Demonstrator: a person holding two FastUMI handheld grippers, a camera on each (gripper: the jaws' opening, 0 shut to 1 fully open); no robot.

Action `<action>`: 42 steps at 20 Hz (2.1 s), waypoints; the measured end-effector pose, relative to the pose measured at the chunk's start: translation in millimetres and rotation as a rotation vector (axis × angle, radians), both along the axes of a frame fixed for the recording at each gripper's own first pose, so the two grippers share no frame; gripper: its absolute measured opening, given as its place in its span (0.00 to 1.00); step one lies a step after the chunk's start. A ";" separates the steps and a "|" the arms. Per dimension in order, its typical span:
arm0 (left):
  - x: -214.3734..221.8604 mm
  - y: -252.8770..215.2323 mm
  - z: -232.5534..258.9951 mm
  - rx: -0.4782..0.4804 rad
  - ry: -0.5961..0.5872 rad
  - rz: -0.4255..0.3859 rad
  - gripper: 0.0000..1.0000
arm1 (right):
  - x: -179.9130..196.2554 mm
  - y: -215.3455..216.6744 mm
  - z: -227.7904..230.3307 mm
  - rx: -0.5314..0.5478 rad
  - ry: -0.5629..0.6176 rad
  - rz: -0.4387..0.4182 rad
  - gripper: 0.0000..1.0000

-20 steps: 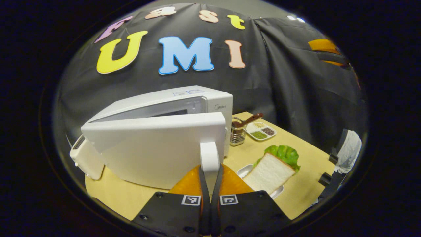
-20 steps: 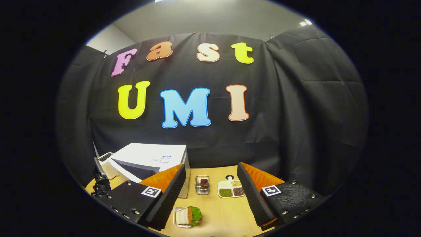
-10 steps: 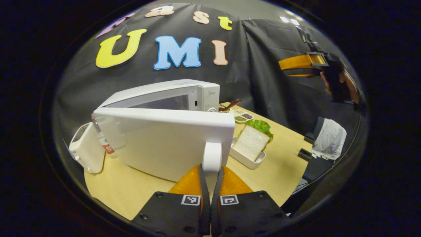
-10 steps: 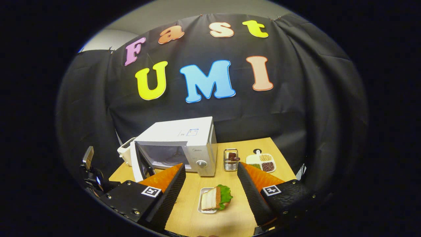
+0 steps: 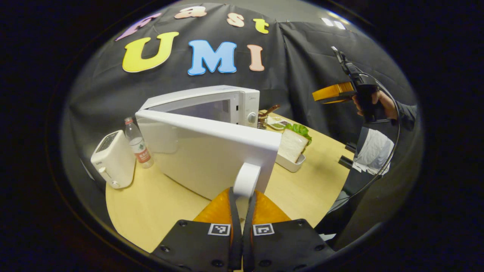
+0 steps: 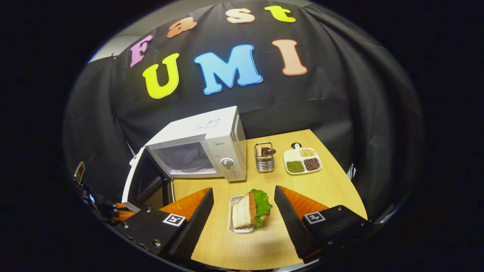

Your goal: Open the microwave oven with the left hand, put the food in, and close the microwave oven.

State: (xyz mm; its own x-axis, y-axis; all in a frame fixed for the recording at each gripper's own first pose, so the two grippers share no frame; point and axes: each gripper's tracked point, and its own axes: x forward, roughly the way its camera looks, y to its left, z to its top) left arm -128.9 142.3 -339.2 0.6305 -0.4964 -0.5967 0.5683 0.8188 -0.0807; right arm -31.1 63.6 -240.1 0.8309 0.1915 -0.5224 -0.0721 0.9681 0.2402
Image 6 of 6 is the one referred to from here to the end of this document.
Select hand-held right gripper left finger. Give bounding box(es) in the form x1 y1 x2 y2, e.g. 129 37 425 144
113 187 215 263

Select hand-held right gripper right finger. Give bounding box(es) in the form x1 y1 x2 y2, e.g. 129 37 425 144
274 185 379 264

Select lettuce toast sandwich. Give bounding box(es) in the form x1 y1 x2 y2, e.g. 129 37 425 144
231 189 273 229

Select white microwave oven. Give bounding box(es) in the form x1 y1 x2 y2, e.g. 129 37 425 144
122 106 247 206

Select small white rectangular dish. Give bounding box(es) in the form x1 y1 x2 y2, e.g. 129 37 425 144
228 195 265 233

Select white divided bean plate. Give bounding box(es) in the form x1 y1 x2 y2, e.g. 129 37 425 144
283 143 323 175

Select metal wire utensil holder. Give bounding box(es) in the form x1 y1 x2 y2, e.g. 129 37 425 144
254 142 275 173

